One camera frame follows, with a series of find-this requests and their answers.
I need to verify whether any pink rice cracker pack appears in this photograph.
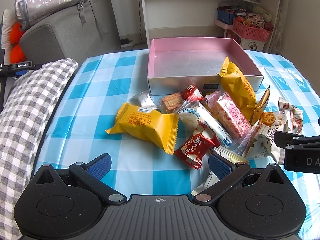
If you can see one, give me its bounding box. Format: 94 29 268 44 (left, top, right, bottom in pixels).
205 90 251 144

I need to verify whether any white shelf desk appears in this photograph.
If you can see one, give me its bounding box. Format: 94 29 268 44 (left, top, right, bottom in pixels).
140 0 288 52

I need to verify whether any grey sofa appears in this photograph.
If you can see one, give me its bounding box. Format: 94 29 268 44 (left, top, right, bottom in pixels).
20 0 120 64

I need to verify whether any cream white flat pack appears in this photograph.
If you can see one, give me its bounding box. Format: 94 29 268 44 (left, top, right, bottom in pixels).
191 146 249 197

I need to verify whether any large red snack pack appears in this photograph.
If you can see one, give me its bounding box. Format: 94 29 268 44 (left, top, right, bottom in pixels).
174 121 220 170

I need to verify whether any small red snack pack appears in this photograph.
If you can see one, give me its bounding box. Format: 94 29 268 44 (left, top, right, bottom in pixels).
181 85 204 101

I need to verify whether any gold bar wrapper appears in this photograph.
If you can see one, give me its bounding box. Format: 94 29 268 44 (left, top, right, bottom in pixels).
250 88 270 125

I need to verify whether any white blue pastry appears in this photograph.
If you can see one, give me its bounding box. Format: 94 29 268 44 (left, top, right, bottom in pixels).
173 100 235 147

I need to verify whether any orange plush toy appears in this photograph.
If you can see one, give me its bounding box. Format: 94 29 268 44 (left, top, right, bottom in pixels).
9 22 27 64

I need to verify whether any white nut snack pack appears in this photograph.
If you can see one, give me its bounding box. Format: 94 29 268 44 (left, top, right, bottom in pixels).
245 124 285 165

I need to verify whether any pink lined cardboard box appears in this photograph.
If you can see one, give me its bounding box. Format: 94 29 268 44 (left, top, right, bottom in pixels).
147 37 264 95

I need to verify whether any lotus chip orange pack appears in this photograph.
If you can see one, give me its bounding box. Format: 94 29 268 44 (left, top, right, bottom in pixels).
259 111 290 132

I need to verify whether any white storage box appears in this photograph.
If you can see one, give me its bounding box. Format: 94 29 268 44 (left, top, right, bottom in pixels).
224 29 266 52

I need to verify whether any blue storage bin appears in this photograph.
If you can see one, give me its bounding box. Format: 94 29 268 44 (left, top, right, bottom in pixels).
217 8 237 25

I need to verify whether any silver foil packet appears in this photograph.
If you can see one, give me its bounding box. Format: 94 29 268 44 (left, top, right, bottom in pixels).
132 90 158 110

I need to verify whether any white pecan snack pack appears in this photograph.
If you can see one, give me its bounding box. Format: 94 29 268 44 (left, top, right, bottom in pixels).
278 97 303 134

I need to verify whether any pink plastic basket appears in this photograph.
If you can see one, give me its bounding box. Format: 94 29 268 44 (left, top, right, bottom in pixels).
233 20 272 42

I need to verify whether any blue checkered tablecloth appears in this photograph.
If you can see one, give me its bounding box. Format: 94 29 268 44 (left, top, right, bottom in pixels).
35 49 319 239

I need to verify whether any wafer biscuit clear pack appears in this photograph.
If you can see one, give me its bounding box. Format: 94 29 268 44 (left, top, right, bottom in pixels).
160 93 183 114

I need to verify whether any yellow snack pack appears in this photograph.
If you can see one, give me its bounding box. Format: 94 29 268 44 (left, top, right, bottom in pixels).
219 57 257 121
106 102 178 154

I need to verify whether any grey checkered cushion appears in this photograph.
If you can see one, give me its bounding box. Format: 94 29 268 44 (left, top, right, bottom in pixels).
1 59 79 239

